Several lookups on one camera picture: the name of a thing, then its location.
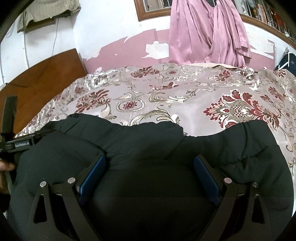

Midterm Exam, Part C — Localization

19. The floral satin bedspread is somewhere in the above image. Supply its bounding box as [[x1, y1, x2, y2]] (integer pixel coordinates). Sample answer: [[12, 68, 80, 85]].
[[19, 64, 295, 175]]

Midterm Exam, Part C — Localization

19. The right pink curtain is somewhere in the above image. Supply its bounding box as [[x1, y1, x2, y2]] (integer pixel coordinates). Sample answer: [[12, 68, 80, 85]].
[[205, 1, 251, 67]]

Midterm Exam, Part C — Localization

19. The black jacket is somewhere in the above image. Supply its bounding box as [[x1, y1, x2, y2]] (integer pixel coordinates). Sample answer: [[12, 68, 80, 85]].
[[8, 114, 294, 240]]

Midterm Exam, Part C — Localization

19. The pink curtain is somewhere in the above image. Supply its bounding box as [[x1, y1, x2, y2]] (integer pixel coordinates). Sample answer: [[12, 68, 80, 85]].
[[169, 1, 213, 64], [205, 1, 251, 67]]

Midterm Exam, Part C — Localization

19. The wooden framed barred window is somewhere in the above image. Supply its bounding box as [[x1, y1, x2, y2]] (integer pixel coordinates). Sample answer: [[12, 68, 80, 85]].
[[134, 1, 295, 48]]

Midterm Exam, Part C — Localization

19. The dark blue backpack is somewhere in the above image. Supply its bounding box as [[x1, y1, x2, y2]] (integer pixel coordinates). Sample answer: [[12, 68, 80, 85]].
[[275, 52, 296, 73]]

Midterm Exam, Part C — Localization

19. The left pink curtain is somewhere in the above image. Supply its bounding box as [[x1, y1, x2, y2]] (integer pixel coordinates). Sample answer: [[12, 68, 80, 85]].
[[169, 1, 213, 64]]

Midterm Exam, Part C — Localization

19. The left hand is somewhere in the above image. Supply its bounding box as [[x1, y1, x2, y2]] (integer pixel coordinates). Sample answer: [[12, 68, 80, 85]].
[[0, 160, 15, 194]]

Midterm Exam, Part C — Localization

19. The beige cloth covered shelf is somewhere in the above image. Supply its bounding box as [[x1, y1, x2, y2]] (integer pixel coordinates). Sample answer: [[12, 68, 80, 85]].
[[17, 0, 81, 33]]

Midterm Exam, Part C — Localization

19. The brown wooden headboard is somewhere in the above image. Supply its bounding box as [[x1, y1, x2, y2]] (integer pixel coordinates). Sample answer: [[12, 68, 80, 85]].
[[1, 49, 86, 133]]

